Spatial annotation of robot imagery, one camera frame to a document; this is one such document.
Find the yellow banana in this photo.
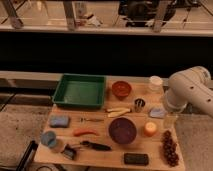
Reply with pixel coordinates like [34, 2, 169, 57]
[106, 107, 131, 118]

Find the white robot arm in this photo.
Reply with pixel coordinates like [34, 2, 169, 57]
[162, 66, 213, 118]

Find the small metal cup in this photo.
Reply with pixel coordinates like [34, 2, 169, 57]
[134, 98, 145, 113]

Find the small orange bowl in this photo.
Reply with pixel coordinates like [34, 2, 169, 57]
[112, 81, 132, 99]

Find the green plastic tray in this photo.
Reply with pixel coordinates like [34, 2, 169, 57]
[52, 74, 106, 109]

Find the purple bowl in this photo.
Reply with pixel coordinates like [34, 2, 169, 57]
[108, 117, 137, 144]

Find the orange fruit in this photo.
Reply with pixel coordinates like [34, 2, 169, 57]
[144, 122, 157, 137]

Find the blue sponge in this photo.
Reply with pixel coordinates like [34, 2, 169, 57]
[49, 116, 70, 128]

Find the clear glass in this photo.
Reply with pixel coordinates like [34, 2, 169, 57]
[163, 113, 178, 129]

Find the small black clip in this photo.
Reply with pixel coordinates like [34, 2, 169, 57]
[61, 145, 77, 160]

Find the black rectangular sponge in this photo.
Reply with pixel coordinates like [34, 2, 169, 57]
[124, 153, 149, 166]

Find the bunch of red grapes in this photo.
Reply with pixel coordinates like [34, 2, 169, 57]
[162, 130, 179, 167]

